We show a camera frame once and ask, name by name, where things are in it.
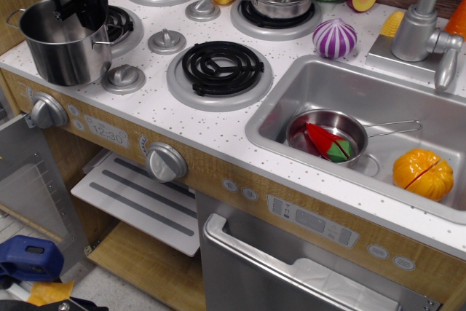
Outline orange toy pumpkin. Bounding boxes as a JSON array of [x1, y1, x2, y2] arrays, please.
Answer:
[[392, 149, 454, 202]]

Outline silver oven knob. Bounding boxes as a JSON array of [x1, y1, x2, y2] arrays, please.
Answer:
[[31, 92, 68, 129], [146, 142, 188, 183]]

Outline silver stovetop knob front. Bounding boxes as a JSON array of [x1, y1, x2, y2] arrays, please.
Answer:
[[101, 64, 146, 95]]

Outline tall steel stock pot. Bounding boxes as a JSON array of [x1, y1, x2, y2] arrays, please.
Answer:
[[7, 0, 112, 87]]

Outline silver toy faucet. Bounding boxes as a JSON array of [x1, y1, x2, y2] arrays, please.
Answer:
[[366, 0, 464, 91]]

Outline front centre black burner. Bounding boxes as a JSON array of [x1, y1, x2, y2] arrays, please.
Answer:
[[166, 41, 273, 112]]

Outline open oven door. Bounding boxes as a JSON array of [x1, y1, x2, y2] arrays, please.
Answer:
[[1, 115, 88, 277]]

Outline small steel saucepan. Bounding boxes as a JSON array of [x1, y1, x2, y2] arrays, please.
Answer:
[[286, 109, 422, 168]]

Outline silver dishwasher door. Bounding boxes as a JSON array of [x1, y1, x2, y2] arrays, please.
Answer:
[[196, 193, 442, 310]]

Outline orange toy carrot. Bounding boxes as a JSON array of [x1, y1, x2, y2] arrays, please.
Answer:
[[444, 0, 466, 39]]

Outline back right black burner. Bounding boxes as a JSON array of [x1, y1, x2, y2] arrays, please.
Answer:
[[230, 1, 323, 42]]

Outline white oven rack shelf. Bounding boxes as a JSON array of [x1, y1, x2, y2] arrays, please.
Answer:
[[71, 152, 200, 256]]

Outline blue clamp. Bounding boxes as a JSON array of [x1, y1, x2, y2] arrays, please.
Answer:
[[1, 235, 65, 282]]

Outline yellow cloth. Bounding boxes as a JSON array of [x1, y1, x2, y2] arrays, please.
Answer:
[[27, 280, 74, 306]]

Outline red toy chili pepper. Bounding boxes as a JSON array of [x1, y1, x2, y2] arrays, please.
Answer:
[[305, 122, 353, 162]]

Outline silver oven knob right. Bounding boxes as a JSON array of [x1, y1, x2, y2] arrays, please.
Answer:
[[146, 142, 188, 183]]

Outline black burner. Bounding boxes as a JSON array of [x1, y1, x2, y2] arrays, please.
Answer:
[[166, 41, 273, 112], [230, 1, 323, 42], [107, 6, 144, 58]]

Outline silver stovetop knob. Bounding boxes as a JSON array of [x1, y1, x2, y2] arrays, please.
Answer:
[[147, 28, 186, 55], [101, 64, 146, 95], [185, 0, 221, 22]]

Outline silver stovetop knob back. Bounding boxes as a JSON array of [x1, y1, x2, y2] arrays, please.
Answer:
[[185, 0, 221, 22]]

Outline silver stovetop knob middle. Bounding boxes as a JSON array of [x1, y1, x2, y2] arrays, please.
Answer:
[[147, 28, 186, 55]]

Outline silver oven knob left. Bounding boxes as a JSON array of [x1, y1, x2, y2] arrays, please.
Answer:
[[31, 92, 68, 129]]

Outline yellow toy corn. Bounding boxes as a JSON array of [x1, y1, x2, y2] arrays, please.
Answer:
[[380, 11, 404, 38]]

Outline purple toy onion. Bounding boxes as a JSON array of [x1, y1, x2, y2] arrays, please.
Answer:
[[312, 18, 358, 59]]

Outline front left black burner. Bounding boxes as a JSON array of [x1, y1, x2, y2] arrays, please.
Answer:
[[107, 6, 144, 58]]

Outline silver sink basin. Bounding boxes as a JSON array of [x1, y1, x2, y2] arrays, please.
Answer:
[[245, 55, 465, 224]]

